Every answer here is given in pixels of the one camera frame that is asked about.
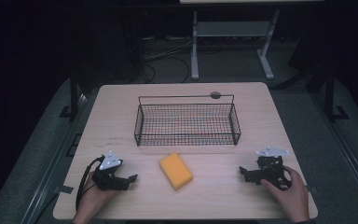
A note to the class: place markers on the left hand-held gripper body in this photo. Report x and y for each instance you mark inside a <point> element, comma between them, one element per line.
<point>109,161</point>

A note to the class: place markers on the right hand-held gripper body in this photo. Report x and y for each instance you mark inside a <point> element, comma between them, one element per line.
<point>272,169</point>

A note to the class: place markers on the yellow sponge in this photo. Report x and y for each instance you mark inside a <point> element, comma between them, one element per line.
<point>176,170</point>

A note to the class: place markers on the person's right hand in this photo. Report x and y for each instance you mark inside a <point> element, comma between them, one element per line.
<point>292,196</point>

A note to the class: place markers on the person's left hand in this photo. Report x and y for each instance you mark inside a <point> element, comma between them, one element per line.
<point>90,199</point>

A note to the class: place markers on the dark round table grommet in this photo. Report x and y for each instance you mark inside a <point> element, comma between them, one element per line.
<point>215,95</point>

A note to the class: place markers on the white metal stand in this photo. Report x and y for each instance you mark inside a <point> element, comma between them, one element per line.
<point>230,28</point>

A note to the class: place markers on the metal floor rail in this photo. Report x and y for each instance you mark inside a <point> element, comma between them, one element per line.
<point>351,149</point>
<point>52,161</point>

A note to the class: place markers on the black stand post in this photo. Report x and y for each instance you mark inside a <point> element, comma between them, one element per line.
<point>331,96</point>
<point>73,93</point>

